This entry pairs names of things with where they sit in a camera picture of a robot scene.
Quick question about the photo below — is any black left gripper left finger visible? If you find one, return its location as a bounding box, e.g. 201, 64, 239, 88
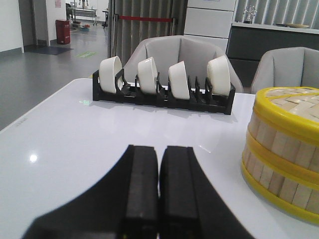
23, 145, 158, 239

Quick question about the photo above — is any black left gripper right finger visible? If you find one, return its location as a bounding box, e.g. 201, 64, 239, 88
159, 146, 252, 239

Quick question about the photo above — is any bamboo steamer tray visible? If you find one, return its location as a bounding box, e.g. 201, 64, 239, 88
246, 115, 319, 184
241, 147, 319, 224

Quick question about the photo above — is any woven bamboo steamer lid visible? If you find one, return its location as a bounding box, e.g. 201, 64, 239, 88
254, 87, 319, 135

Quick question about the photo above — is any black dish rack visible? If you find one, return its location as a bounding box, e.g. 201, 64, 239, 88
93, 71, 235, 115

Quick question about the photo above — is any white bowl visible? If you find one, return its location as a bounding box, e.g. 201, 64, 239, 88
137, 57, 158, 94
99, 56, 122, 94
168, 61, 190, 100
207, 55, 231, 96

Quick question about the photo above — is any left grey chair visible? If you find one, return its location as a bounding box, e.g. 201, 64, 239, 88
122, 35, 244, 94

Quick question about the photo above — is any grey chair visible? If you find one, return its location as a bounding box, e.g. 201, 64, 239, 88
122, 35, 244, 94
251, 47, 319, 94

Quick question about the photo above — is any dark counter cabinet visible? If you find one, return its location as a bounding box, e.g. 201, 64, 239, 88
226, 22, 319, 88

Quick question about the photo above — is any right grey chair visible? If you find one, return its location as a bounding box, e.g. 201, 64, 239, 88
251, 47, 319, 94

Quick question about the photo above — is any red trash bin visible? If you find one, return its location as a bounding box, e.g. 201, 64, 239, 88
55, 19, 70, 44

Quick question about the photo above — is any red barrier belt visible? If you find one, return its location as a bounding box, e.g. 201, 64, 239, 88
115, 14, 174, 22

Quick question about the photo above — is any white refrigerator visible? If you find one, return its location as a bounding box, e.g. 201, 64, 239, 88
184, 0, 236, 52

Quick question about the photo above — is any yellow plate on counter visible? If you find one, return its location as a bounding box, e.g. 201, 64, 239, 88
285, 23, 309, 28

